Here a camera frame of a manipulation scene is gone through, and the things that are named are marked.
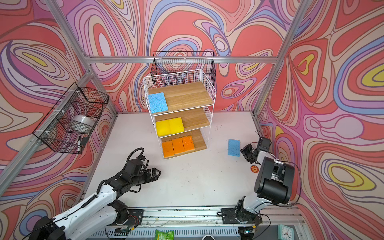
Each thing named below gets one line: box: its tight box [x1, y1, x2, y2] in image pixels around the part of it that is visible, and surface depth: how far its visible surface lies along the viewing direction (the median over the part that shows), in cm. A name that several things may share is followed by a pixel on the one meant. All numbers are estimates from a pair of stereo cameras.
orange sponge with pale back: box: [162, 140, 175, 159], surface depth 98 cm
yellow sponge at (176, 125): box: [168, 117, 185, 134], surface depth 80 cm
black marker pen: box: [77, 135, 82, 153], surface depth 73 cm
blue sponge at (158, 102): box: [148, 92, 169, 114], surface depth 67 cm
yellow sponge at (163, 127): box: [156, 119, 171, 137], surface depth 78 cm
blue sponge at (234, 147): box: [228, 138, 241, 157], surface depth 99 cm
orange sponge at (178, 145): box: [171, 137, 185, 154], surface depth 100 cm
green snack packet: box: [154, 229, 175, 240], surface depth 69 cm
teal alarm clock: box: [277, 224, 294, 240], surface depth 69 cm
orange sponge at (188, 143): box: [182, 135, 195, 152], surface depth 101 cm
